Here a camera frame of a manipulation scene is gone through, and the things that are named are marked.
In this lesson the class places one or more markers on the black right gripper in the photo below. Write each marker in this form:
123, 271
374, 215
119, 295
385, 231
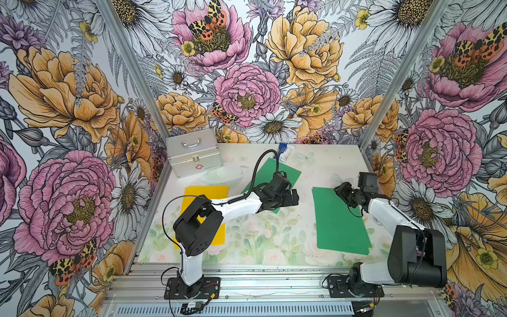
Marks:
340, 189

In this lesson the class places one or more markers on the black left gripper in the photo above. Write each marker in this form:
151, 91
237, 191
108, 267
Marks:
286, 201

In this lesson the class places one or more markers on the large green paper sheet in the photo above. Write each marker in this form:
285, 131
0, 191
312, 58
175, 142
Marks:
338, 227

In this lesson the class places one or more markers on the yellow paper sheet under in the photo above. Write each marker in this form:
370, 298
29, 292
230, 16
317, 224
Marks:
206, 194

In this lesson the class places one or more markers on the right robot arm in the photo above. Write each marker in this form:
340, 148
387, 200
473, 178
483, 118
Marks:
417, 255

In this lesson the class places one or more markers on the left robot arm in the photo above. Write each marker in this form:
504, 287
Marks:
231, 208

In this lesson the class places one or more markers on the blue white snack packet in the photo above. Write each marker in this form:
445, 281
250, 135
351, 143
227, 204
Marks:
284, 151

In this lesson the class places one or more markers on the clear plastic film piece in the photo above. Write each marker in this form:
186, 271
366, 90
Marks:
223, 176

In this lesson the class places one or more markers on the silver metal case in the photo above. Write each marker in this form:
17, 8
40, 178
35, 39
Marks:
193, 153

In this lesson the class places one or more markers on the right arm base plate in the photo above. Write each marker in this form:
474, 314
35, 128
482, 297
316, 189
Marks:
339, 286

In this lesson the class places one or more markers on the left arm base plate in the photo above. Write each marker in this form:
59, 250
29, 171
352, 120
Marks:
205, 288

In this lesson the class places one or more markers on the aluminium rail frame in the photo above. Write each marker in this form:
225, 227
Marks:
144, 282

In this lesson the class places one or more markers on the aluminium corner post right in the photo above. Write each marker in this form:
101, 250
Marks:
425, 33

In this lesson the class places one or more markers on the aluminium corner post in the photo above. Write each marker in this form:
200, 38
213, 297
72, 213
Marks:
425, 33
113, 23

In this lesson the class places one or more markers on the aluminium corner post left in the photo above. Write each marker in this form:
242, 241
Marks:
113, 23

